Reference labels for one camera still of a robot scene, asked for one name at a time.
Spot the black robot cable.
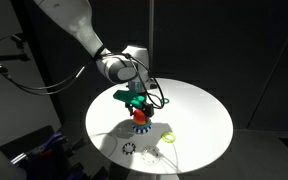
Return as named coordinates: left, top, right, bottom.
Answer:
left=0, top=46, right=166, bottom=110

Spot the black and purple equipment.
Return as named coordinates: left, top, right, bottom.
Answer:
left=11, top=133, right=108, bottom=180

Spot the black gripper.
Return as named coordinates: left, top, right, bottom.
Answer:
left=125, top=103, right=154, bottom=117

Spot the small black and white ring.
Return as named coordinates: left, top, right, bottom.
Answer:
left=122, top=141, right=137, bottom=156

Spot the orange ring toss peg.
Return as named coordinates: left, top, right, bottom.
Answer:
left=133, top=109, right=146, bottom=121

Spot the red ring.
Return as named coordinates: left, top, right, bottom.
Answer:
left=132, top=111, right=151, bottom=127

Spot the blue ring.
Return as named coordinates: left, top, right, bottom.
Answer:
left=133, top=121, right=152, bottom=131

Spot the lime green ring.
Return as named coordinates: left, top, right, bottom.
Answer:
left=161, top=131, right=177, bottom=144

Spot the white round pedestal table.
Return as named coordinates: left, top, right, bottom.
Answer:
left=86, top=78, right=233, bottom=180

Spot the black and white base ring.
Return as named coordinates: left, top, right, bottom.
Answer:
left=131, top=121, right=153, bottom=135

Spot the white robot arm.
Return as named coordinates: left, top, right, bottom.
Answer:
left=33, top=0, right=154, bottom=117

